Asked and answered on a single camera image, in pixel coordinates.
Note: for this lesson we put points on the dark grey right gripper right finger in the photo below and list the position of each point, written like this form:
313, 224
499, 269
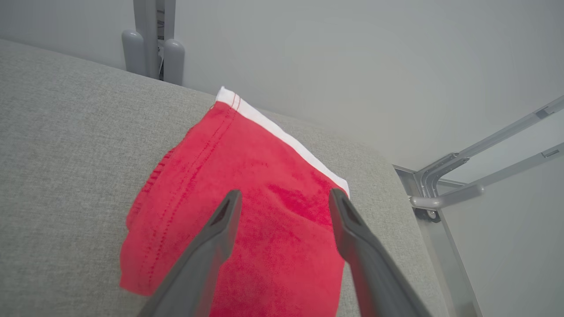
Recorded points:
374, 273

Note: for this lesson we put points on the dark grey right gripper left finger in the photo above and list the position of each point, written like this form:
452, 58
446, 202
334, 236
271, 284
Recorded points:
198, 273

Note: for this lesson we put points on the red shorts with white stripe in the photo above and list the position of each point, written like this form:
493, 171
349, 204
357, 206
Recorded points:
273, 211

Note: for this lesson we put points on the grey partition base rail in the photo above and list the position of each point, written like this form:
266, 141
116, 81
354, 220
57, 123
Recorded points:
445, 246

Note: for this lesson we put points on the grey corner partition post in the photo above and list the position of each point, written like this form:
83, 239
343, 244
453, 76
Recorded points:
467, 191
498, 136

